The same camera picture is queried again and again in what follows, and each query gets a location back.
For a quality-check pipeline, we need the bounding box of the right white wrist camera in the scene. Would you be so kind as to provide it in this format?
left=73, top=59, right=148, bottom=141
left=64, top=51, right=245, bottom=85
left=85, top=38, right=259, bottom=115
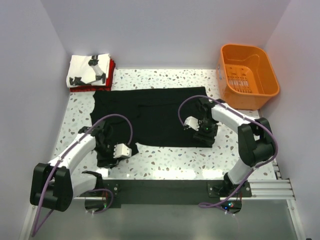
left=183, top=116, right=200, bottom=131

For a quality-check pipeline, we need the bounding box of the orange plastic basket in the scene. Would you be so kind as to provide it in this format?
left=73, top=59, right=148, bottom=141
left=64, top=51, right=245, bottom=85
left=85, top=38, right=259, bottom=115
left=216, top=44, right=280, bottom=111

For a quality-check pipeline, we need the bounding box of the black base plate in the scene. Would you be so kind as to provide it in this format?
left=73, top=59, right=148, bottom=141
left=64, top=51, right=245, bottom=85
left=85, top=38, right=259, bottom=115
left=103, top=179, right=253, bottom=211

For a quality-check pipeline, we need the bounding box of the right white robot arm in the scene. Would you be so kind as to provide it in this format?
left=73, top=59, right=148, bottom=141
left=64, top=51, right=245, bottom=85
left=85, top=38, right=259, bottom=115
left=193, top=97, right=277, bottom=197

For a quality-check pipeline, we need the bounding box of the black t shirt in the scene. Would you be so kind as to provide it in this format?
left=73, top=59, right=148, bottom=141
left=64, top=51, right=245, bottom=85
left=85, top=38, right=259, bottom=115
left=90, top=86, right=212, bottom=155

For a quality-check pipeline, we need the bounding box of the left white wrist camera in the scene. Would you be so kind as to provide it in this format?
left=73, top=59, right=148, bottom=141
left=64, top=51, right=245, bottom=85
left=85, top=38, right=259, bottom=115
left=113, top=143, right=132, bottom=159

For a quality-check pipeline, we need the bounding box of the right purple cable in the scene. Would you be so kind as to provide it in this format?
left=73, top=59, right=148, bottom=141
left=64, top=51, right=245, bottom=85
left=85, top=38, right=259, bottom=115
left=178, top=95, right=279, bottom=210

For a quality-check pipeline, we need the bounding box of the aluminium rail frame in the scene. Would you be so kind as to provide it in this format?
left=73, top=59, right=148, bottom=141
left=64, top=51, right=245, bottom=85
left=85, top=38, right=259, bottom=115
left=20, top=113, right=294, bottom=240

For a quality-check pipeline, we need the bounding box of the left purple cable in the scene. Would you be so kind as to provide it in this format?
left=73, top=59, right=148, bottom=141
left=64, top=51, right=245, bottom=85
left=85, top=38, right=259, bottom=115
left=31, top=114, right=135, bottom=238

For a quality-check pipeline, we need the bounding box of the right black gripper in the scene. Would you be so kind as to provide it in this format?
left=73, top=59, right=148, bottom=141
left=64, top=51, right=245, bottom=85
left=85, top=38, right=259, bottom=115
left=193, top=118, right=219, bottom=146

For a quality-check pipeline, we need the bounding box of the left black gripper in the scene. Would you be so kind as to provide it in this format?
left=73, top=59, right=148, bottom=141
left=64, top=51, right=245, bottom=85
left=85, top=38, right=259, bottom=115
left=93, top=141, right=121, bottom=169

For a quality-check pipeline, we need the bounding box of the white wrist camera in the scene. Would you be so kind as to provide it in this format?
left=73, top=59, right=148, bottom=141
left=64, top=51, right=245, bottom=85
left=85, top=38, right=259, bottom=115
left=183, top=116, right=200, bottom=131
left=113, top=143, right=132, bottom=159

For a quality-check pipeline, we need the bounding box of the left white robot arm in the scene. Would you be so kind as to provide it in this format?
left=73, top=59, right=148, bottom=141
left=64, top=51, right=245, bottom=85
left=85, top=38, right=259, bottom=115
left=29, top=126, right=114, bottom=212

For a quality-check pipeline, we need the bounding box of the purple cable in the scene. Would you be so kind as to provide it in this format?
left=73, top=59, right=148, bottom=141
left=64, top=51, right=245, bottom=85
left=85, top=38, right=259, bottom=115
left=178, top=95, right=279, bottom=210
left=31, top=114, right=135, bottom=238

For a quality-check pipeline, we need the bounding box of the folded white printed t shirt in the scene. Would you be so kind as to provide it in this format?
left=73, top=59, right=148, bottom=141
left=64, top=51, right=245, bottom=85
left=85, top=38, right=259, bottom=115
left=66, top=53, right=111, bottom=89

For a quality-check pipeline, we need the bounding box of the folded red t shirt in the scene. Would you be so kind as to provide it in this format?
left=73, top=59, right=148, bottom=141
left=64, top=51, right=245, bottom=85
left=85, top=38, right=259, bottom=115
left=69, top=58, right=116, bottom=93

